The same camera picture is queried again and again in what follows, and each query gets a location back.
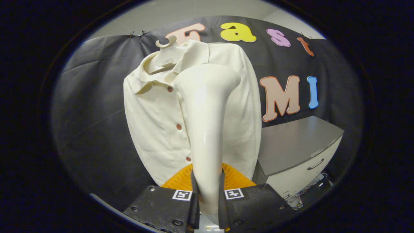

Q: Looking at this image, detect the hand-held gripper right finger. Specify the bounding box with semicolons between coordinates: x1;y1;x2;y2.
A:
217;163;296;232

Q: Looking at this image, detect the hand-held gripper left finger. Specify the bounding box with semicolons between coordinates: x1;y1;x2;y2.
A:
123;163;200;233

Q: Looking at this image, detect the cream button shirt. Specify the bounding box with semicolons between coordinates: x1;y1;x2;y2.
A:
123;39;262;186

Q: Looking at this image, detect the white garment steamer handle with hose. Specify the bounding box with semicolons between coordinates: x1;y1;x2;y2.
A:
174;63;241;233

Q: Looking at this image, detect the black box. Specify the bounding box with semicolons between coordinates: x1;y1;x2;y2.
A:
299;181;332;203

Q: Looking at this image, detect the grey cabinet with drawer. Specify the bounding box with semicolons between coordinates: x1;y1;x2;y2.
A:
252;116;344;198

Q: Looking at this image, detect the black backdrop cloth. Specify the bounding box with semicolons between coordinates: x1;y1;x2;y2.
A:
52;16;363;212

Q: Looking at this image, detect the cream plastic hanger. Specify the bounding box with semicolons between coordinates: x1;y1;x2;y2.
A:
147;35;178;75

